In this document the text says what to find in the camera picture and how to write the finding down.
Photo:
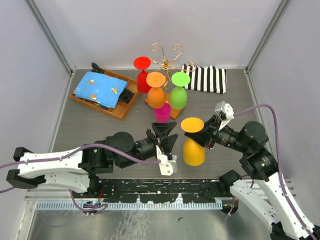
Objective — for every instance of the blue patterned cloth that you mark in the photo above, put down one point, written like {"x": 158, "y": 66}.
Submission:
{"x": 100, "y": 88}

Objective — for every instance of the orange plastic wine glass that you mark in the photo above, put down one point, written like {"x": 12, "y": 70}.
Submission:
{"x": 155, "y": 96}

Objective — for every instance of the wooden compartment tray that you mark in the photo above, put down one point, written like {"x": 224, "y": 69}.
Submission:
{"x": 121, "y": 109}

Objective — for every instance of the gold wire glass rack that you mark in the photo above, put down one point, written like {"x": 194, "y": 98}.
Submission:
{"x": 166, "y": 65}

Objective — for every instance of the yellow plastic wine glass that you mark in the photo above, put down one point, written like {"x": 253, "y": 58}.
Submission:
{"x": 193, "y": 153}

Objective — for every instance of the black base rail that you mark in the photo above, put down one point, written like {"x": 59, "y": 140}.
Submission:
{"x": 157, "y": 191}

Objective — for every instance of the pink plastic wine glass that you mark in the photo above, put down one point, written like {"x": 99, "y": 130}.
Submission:
{"x": 163, "y": 113}

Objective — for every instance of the black white striped cloth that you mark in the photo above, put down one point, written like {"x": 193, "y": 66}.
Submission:
{"x": 208, "y": 79}

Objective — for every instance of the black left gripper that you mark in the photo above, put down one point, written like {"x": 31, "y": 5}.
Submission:
{"x": 164, "y": 129}

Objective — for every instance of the red plastic wine glass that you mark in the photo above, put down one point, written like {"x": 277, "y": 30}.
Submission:
{"x": 142, "y": 63}

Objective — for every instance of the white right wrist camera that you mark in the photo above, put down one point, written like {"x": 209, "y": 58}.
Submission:
{"x": 225, "y": 113}

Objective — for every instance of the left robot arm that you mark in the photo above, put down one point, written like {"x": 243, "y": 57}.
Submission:
{"x": 78, "y": 169}

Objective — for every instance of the black item in tray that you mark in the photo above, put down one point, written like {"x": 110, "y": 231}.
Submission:
{"x": 126, "y": 96}

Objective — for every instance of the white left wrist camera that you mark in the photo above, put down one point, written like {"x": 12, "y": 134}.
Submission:
{"x": 166, "y": 167}

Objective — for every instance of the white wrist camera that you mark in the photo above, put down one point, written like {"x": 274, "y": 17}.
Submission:
{"x": 166, "y": 167}
{"x": 225, "y": 113}

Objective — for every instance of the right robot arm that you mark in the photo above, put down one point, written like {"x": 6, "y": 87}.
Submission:
{"x": 280, "y": 212}

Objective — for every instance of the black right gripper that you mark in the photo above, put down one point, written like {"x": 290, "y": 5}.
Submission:
{"x": 201, "y": 137}

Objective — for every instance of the green plastic wine glass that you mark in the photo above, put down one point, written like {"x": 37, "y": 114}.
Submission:
{"x": 178, "y": 95}

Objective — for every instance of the dark patterned cloth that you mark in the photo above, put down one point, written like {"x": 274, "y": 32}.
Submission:
{"x": 96, "y": 68}

